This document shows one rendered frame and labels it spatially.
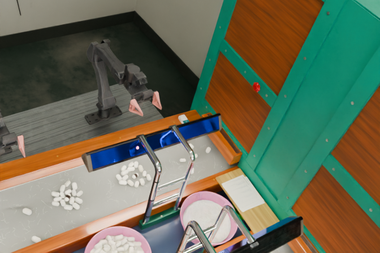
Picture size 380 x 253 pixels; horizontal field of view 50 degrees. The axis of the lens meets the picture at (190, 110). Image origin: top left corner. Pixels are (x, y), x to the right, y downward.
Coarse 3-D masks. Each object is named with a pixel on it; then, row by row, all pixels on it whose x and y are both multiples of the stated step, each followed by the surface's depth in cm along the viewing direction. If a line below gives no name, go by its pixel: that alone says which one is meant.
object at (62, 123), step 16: (80, 96) 233; (96, 96) 235; (128, 96) 241; (32, 112) 217; (48, 112) 219; (64, 112) 222; (80, 112) 224; (128, 112) 232; (144, 112) 234; (16, 128) 208; (32, 128) 210; (48, 128) 212; (64, 128) 214; (80, 128) 216; (96, 128) 219; (112, 128) 221; (32, 144) 203; (48, 144) 205; (64, 144) 207; (0, 160) 193
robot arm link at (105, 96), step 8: (96, 56) 204; (96, 64) 206; (104, 64) 208; (96, 72) 209; (104, 72) 209; (104, 80) 210; (104, 88) 211; (104, 96) 212; (112, 96) 215; (104, 104) 213; (112, 104) 216
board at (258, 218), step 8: (224, 176) 201; (232, 176) 202; (232, 200) 192; (264, 200) 195; (256, 208) 191; (264, 208) 192; (248, 216) 187; (256, 216) 188; (264, 216) 189; (272, 216) 190; (248, 224) 185; (256, 224) 185; (264, 224) 186; (272, 224) 187; (256, 232) 182
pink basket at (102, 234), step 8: (104, 232) 169; (112, 232) 171; (120, 232) 172; (128, 232) 172; (136, 232) 171; (96, 240) 168; (136, 240) 172; (144, 240) 170; (88, 248) 163; (144, 248) 170
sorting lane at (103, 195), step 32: (128, 160) 200; (160, 160) 204; (224, 160) 213; (0, 192) 174; (32, 192) 177; (96, 192) 184; (128, 192) 187; (160, 192) 191; (0, 224) 164; (32, 224) 167; (64, 224) 170
